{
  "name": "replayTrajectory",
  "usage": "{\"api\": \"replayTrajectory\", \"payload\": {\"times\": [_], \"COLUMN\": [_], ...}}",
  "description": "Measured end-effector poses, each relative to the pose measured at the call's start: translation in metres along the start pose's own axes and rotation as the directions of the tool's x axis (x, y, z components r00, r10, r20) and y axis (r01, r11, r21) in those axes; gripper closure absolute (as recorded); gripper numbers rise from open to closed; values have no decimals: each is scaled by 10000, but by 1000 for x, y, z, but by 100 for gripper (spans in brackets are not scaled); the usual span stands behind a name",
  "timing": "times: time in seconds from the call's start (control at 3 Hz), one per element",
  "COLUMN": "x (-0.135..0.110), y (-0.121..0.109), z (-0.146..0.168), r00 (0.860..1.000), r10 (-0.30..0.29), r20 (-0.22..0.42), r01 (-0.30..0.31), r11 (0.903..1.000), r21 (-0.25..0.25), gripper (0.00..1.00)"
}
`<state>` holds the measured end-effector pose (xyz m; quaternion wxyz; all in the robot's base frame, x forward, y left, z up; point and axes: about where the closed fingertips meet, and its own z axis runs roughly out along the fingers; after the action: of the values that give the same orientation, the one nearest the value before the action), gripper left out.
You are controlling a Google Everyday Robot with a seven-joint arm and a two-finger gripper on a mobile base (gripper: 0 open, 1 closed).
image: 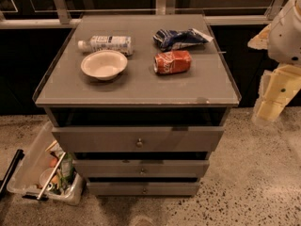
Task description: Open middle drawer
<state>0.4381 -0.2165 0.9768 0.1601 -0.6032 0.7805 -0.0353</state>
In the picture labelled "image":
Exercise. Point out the white plastic bottle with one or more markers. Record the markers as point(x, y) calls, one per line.
point(122, 44)

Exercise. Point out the grey bottom drawer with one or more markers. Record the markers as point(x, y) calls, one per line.
point(143, 189)

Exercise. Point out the white bowl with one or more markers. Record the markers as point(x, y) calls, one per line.
point(104, 65)

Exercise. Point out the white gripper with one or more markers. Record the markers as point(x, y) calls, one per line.
point(286, 37)

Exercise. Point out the metal rod in bin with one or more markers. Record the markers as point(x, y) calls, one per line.
point(52, 174)

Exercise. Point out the grey top drawer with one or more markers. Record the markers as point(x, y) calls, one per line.
point(138, 139)

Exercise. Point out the red soda can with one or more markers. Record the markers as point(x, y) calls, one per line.
point(172, 62)

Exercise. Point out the grey drawer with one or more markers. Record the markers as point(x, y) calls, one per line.
point(138, 139)
point(141, 168)
point(143, 189)

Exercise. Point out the grey drawer cabinet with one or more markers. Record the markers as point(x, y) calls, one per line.
point(139, 97)

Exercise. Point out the blue chip bag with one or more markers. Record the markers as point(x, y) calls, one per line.
point(169, 40)

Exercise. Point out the metal window railing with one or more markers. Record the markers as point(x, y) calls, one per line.
point(34, 14)

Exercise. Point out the black bar on floor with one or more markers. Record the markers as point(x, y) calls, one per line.
point(18, 156)

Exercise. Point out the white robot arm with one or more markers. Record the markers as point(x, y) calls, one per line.
point(282, 40)

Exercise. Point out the clear plastic bin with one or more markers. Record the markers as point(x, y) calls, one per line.
point(33, 170)

